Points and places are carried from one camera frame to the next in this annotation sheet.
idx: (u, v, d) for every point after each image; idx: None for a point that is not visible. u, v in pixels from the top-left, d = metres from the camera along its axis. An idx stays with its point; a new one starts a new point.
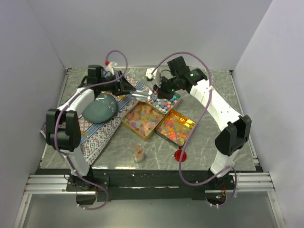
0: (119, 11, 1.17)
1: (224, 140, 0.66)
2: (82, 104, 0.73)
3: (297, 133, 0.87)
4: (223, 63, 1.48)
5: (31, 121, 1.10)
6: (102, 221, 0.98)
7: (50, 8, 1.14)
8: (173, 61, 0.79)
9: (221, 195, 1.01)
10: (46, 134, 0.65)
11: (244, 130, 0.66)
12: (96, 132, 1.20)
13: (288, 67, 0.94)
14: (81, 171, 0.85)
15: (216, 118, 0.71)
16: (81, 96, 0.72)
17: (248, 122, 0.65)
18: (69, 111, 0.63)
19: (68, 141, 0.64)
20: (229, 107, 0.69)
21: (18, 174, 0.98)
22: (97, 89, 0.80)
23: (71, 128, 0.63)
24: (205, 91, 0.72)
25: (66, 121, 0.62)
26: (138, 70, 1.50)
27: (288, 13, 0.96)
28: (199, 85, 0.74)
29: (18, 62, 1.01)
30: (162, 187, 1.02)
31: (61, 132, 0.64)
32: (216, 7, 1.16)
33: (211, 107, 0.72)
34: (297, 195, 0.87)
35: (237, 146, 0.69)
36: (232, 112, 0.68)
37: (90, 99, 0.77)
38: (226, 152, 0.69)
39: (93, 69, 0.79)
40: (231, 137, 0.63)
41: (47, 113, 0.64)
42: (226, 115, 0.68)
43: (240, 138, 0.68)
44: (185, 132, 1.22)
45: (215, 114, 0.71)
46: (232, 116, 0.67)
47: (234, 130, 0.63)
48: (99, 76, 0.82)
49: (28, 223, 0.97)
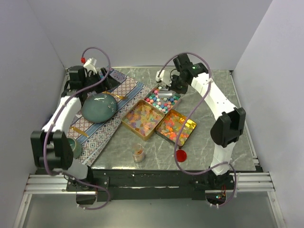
0: (119, 11, 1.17)
1: (218, 130, 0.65)
2: (69, 117, 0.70)
3: (297, 133, 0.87)
4: (223, 63, 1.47)
5: (31, 121, 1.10)
6: (102, 221, 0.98)
7: (50, 8, 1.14)
8: (178, 59, 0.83)
9: (221, 195, 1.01)
10: (35, 159, 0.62)
11: (238, 121, 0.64)
12: (96, 132, 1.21)
13: (288, 67, 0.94)
14: (81, 175, 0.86)
15: (213, 109, 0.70)
16: (66, 109, 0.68)
17: (242, 114, 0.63)
18: (56, 132, 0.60)
19: (60, 162, 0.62)
20: (225, 98, 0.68)
21: (18, 174, 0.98)
22: (81, 94, 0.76)
23: (61, 148, 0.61)
24: (204, 83, 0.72)
25: (54, 143, 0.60)
26: (138, 70, 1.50)
27: (288, 13, 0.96)
28: (199, 78, 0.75)
29: (18, 62, 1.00)
30: (162, 187, 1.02)
31: (51, 154, 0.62)
32: (216, 7, 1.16)
33: (209, 98, 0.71)
34: (297, 195, 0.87)
35: (232, 138, 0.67)
36: (229, 103, 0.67)
37: (76, 109, 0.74)
38: (221, 143, 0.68)
39: (75, 72, 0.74)
40: (224, 126, 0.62)
41: (31, 137, 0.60)
42: (222, 105, 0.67)
43: (235, 130, 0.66)
44: (185, 132, 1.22)
45: (213, 105, 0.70)
46: (227, 107, 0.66)
47: (227, 120, 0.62)
48: (83, 79, 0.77)
49: (28, 223, 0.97)
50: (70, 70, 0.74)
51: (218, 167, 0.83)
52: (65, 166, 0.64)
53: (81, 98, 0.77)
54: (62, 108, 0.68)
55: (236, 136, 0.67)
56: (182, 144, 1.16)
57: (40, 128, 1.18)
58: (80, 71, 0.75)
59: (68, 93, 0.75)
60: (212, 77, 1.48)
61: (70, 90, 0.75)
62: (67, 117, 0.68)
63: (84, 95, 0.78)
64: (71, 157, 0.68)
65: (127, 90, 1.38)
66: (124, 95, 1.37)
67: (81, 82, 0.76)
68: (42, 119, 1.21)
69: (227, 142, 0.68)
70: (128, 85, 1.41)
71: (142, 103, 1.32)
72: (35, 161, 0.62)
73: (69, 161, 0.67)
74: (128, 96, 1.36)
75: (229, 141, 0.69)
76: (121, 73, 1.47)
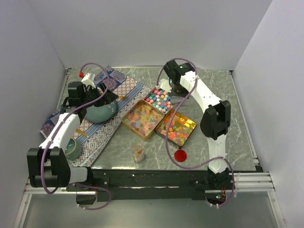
0: (119, 11, 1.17)
1: (205, 122, 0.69)
2: (68, 133, 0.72)
3: (297, 133, 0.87)
4: (223, 62, 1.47)
5: (31, 121, 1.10)
6: (102, 221, 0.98)
7: (49, 8, 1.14)
8: (166, 63, 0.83)
9: (221, 195, 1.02)
10: (31, 177, 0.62)
11: (225, 114, 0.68)
12: (96, 132, 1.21)
13: (288, 67, 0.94)
14: (81, 178, 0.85)
15: (201, 103, 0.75)
16: (64, 126, 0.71)
17: (228, 106, 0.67)
18: (53, 149, 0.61)
19: (56, 180, 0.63)
20: (211, 93, 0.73)
21: (17, 174, 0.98)
22: (81, 111, 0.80)
23: (58, 166, 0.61)
24: (191, 80, 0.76)
25: (52, 161, 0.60)
26: (138, 70, 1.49)
27: (288, 13, 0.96)
28: (186, 75, 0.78)
29: (18, 61, 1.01)
30: (162, 187, 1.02)
31: (48, 172, 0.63)
32: (216, 7, 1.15)
33: (195, 93, 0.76)
34: (297, 195, 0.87)
35: (221, 130, 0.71)
36: (214, 97, 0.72)
37: (75, 125, 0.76)
38: (212, 136, 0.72)
39: (74, 90, 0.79)
40: (211, 118, 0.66)
41: (28, 155, 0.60)
42: (209, 99, 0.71)
43: (223, 122, 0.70)
44: (185, 132, 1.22)
45: (200, 99, 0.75)
46: (213, 100, 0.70)
47: (213, 112, 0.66)
48: (81, 94, 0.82)
49: (28, 223, 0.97)
50: (69, 88, 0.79)
51: (216, 164, 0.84)
52: (62, 184, 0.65)
53: (80, 114, 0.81)
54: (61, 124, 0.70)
55: (225, 128, 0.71)
56: (182, 144, 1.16)
57: (40, 128, 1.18)
58: (78, 88, 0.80)
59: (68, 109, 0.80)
60: (212, 77, 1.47)
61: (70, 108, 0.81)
62: (65, 134, 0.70)
63: (83, 111, 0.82)
64: (68, 175, 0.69)
65: (127, 90, 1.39)
66: (124, 94, 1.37)
67: (80, 99, 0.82)
68: (42, 119, 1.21)
69: (217, 135, 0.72)
70: (128, 85, 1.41)
71: (142, 103, 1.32)
72: (31, 179, 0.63)
73: (66, 178, 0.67)
74: (128, 96, 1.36)
75: (219, 133, 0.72)
76: (121, 73, 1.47)
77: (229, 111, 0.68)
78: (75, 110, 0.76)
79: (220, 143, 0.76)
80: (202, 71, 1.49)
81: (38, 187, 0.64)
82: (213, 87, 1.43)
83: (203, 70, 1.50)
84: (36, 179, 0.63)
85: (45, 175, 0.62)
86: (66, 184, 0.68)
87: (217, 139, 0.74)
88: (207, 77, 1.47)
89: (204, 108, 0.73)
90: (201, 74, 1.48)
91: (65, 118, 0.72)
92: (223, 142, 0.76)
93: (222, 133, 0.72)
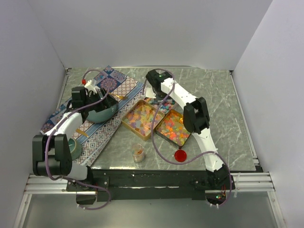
0: (119, 11, 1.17)
1: (186, 119, 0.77)
2: (71, 128, 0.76)
3: (297, 133, 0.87)
4: (223, 62, 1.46)
5: (31, 121, 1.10)
6: (101, 221, 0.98)
7: (49, 8, 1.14)
8: (148, 72, 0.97)
9: (221, 195, 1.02)
10: (34, 164, 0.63)
11: (202, 109, 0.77)
12: (96, 132, 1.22)
13: (288, 68, 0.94)
14: (81, 176, 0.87)
15: (180, 102, 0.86)
16: (68, 120, 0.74)
17: (203, 101, 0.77)
18: (58, 135, 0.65)
19: (59, 166, 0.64)
20: (187, 92, 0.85)
21: (17, 175, 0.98)
22: (84, 112, 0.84)
23: (61, 152, 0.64)
24: (169, 85, 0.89)
25: (56, 145, 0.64)
26: (138, 70, 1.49)
27: (288, 13, 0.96)
28: (166, 82, 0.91)
29: (18, 62, 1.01)
30: (162, 187, 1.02)
31: (51, 159, 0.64)
32: (216, 7, 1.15)
33: (174, 94, 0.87)
34: (296, 194, 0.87)
35: (202, 124, 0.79)
36: (191, 97, 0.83)
37: (78, 122, 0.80)
38: (195, 131, 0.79)
39: (77, 93, 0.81)
40: (189, 113, 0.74)
41: (33, 140, 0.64)
42: (186, 98, 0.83)
43: (202, 117, 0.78)
44: (185, 132, 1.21)
45: (179, 99, 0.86)
46: (190, 98, 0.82)
47: (191, 109, 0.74)
48: (84, 98, 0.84)
49: (28, 223, 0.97)
50: (72, 91, 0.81)
51: (210, 161, 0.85)
52: (64, 173, 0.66)
53: (83, 115, 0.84)
54: (64, 119, 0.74)
55: (205, 122, 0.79)
56: (182, 144, 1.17)
57: (40, 128, 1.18)
58: (81, 92, 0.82)
59: (71, 110, 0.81)
60: (212, 77, 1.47)
61: (72, 109, 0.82)
62: (69, 128, 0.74)
63: (86, 112, 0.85)
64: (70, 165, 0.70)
65: (127, 90, 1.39)
66: (125, 95, 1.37)
67: (82, 101, 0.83)
68: (43, 119, 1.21)
69: (200, 129, 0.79)
70: (128, 85, 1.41)
71: (142, 103, 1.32)
72: (33, 167, 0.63)
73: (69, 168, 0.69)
74: (128, 96, 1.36)
75: (201, 128, 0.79)
76: (121, 73, 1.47)
77: (204, 106, 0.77)
78: (78, 110, 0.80)
79: (206, 137, 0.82)
80: (202, 71, 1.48)
81: (41, 175, 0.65)
82: (213, 87, 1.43)
83: (203, 70, 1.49)
84: (38, 167, 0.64)
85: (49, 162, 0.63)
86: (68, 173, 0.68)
87: (202, 133, 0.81)
88: (207, 77, 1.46)
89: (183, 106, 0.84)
90: (201, 74, 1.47)
91: (70, 113, 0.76)
92: (209, 136, 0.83)
93: (204, 127, 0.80)
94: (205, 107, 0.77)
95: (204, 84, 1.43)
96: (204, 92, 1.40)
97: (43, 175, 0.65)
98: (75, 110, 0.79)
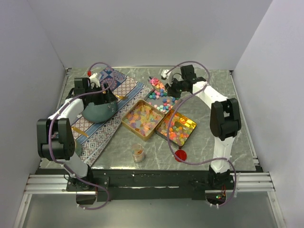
0: (119, 11, 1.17)
1: (214, 120, 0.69)
2: (72, 113, 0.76)
3: (297, 133, 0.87)
4: (223, 63, 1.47)
5: (31, 121, 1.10)
6: (102, 222, 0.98)
7: (49, 8, 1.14)
8: (184, 67, 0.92)
9: (221, 195, 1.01)
10: (39, 146, 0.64)
11: (233, 111, 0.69)
12: (96, 132, 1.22)
13: (288, 68, 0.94)
14: (80, 172, 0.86)
15: (209, 102, 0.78)
16: (70, 105, 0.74)
17: (234, 102, 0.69)
18: (61, 119, 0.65)
19: (63, 149, 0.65)
20: (218, 93, 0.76)
21: (17, 175, 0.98)
22: (85, 99, 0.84)
23: (65, 135, 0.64)
24: (201, 86, 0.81)
25: (60, 128, 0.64)
26: (138, 70, 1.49)
27: (288, 13, 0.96)
28: (197, 83, 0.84)
29: (18, 62, 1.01)
30: (162, 187, 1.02)
31: (55, 142, 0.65)
32: (216, 8, 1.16)
33: (204, 95, 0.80)
34: (297, 195, 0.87)
35: (230, 131, 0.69)
36: (222, 97, 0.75)
37: (80, 108, 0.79)
38: (220, 136, 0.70)
39: (80, 81, 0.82)
40: (217, 111, 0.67)
41: (37, 123, 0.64)
42: (215, 98, 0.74)
43: (232, 122, 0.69)
44: (185, 132, 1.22)
45: (208, 99, 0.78)
46: (221, 98, 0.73)
47: (220, 106, 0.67)
48: (86, 87, 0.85)
49: (27, 223, 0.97)
50: (75, 79, 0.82)
51: (218, 164, 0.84)
52: (68, 155, 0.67)
53: (84, 101, 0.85)
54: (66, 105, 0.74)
55: (235, 130, 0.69)
56: (182, 144, 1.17)
57: None
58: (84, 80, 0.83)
59: (72, 97, 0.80)
60: (212, 77, 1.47)
61: (74, 95, 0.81)
62: (71, 113, 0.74)
63: (87, 99, 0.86)
64: (72, 148, 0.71)
65: (127, 90, 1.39)
66: (125, 94, 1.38)
67: (84, 90, 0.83)
68: None
69: (225, 136, 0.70)
70: (128, 84, 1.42)
71: (142, 103, 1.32)
72: (38, 149, 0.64)
73: (71, 151, 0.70)
74: (128, 96, 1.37)
75: (227, 135, 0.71)
76: (121, 73, 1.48)
77: (235, 109, 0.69)
78: (80, 96, 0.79)
79: (227, 144, 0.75)
80: (202, 71, 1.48)
81: (45, 156, 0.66)
82: (213, 87, 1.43)
83: (203, 70, 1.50)
84: (43, 150, 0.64)
85: (52, 144, 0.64)
86: (71, 155, 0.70)
87: (224, 141, 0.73)
88: (207, 77, 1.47)
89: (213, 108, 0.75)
90: (201, 73, 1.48)
91: (72, 99, 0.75)
92: (229, 144, 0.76)
93: (231, 134, 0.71)
94: (236, 110, 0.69)
95: None
96: None
97: (48, 157, 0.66)
98: (77, 96, 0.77)
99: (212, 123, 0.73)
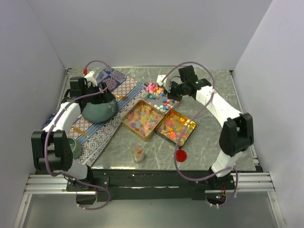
0: (119, 11, 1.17)
1: (226, 138, 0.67)
2: (69, 120, 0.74)
3: (296, 133, 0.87)
4: (223, 63, 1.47)
5: (31, 122, 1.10)
6: (102, 222, 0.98)
7: (49, 8, 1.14)
8: (184, 69, 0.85)
9: (221, 195, 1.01)
10: (34, 159, 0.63)
11: (246, 128, 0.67)
12: (96, 132, 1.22)
13: (288, 68, 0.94)
14: (81, 175, 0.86)
15: (218, 115, 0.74)
16: (66, 113, 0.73)
17: (249, 118, 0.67)
18: (56, 131, 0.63)
19: (60, 163, 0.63)
20: (229, 106, 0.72)
21: (18, 175, 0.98)
22: (82, 101, 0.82)
23: (61, 148, 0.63)
24: (207, 94, 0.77)
25: (55, 142, 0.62)
26: (138, 70, 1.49)
27: (288, 13, 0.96)
28: (203, 90, 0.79)
29: (19, 62, 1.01)
30: (162, 187, 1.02)
31: (52, 154, 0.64)
32: (216, 8, 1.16)
33: (212, 106, 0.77)
34: (297, 195, 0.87)
35: (241, 147, 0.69)
36: (232, 110, 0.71)
37: (75, 113, 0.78)
38: (230, 153, 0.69)
39: (76, 82, 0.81)
40: (232, 130, 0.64)
41: (32, 137, 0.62)
42: (226, 112, 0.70)
43: (244, 138, 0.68)
44: (185, 132, 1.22)
45: (217, 111, 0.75)
46: (232, 112, 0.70)
47: (233, 125, 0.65)
48: (82, 87, 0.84)
49: (27, 223, 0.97)
50: (71, 80, 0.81)
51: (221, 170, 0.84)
52: (66, 167, 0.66)
53: (81, 104, 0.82)
54: (62, 111, 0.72)
55: (246, 146, 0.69)
56: (182, 144, 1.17)
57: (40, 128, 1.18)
58: (80, 81, 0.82)
59: (68, 100, 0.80)
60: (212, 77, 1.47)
61: (70, 97, 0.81)
62: (67, 121, 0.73)
63: (84, 101, 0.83)
64: (71, 159, 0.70)
65: (127, 90, 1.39)
66: (125, 95, 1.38)
67: (81, 90, 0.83)
68: (43, 119, 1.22)
69: (236, 152, 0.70)
70: (128, 85, 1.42)
71: (142, 103, 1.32)
72: (35, 162, 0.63)
73: (69, 162, 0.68)
74: (128, 96, 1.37)
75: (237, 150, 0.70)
76: (121, 73, 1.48)
77: (249, 125, 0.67)
78: (76, 99, 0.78)
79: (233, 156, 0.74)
80: (202, 71, 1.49)
81: (42, 169, 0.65)
82: None
83: (203, 70, 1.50)
84: (40, 163, 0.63)
85: (49, 157, 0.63)
86: (69, 166, 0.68)
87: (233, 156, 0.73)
88: (207, 77, 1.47)
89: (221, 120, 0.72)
90: (201, 74, 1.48)
91: (67, 105, 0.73)
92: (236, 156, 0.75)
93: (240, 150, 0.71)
94: (250, 127, 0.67)
95: None
96: None
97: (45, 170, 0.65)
98: (72, 100, 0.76)
99: (222, 137, 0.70)
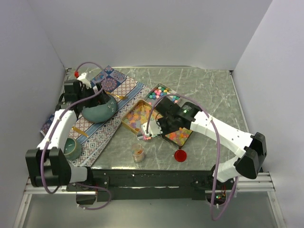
0: (119, 11, 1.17)
1: (247, 167, 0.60)
2: (65, 130, 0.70)
3: (296, 133, 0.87)
4: (223, 63, 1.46)
5: (31, 122, 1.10)
6: (102, 221, 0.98)
7: (49, 8, 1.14)
8: (160, 104, 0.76)
9: (221, 194, 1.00)
10: (32, 177, 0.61)
11: (261, 147, 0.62)
12: (96, 132, 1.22)
13: (288, 68, 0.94)
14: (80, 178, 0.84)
15: (229, 144, 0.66)
16: (61, 125, 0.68)
17: (262, 138, 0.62)
18: (52, 150, 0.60)
19: (57, 180, 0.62)
20: (236, 130, 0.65)
21: (17, 175, 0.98)
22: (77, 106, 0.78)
23: (57, 167, 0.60)
24: (207, 123, 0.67)
25: (51, 162, 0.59)
26: (138, 70, 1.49)
27: (288, 13, 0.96)
28: (198, 119, 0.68)
29: (18, 62, 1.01)
30: (162, 187, 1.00)
31: (48, 171, 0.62)
32: (216, 7, 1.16)
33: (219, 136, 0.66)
34: (297, 195, 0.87)
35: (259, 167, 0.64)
36: (242, 134, 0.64)
37: (72, 121, 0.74)
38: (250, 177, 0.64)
39: (71, 85, 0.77)
40: (254, 162, 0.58)
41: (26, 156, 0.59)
42: (239, 139, 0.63)
43: (261, 157, 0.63)
44: (185, 132, 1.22)
45: (226, 140, 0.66)
46: (244, 137, 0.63)
47: (254, 153, 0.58)
48: (78, 91, 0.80)
49: (28, 223, 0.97)
50: (65, 83, 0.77)
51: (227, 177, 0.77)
52: (64, 182, 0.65)
53: (76, 109, 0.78)
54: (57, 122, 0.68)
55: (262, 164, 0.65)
56: (182, 144, 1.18)
57: (40, 128, 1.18)
58: (75, 84, 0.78)
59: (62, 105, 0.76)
60: (212, 77, 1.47)
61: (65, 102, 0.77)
62: (63, 133, 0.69)
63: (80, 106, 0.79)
64: (69, 172, 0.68)
65: (127, 90, 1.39)
66: (124, 95, 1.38)
67: (76, 95, 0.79)
68: (43, 119, 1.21)
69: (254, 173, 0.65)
70: (128, 85, 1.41)
71: (142, 103, 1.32)
72: (33, 180, 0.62)
73: (67, 176, 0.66)
74: (128, 96, 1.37)
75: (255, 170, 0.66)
76: (121, 73, 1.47)
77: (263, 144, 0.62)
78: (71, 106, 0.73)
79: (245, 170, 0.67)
80: (202, 71, 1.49)
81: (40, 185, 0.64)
82: (213, 87, 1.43)
83: (203, 70, 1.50)
84: (37, 179, 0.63)
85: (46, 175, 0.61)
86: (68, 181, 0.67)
87: None
88: (207, 77, 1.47)
89: (238, 151, 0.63)
90: (201, 74, 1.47)
91: (61, 115, 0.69)
92: None
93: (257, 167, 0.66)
94: (264, 145, 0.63)
95: (204, 84, 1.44)
96: (204, 92, 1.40)
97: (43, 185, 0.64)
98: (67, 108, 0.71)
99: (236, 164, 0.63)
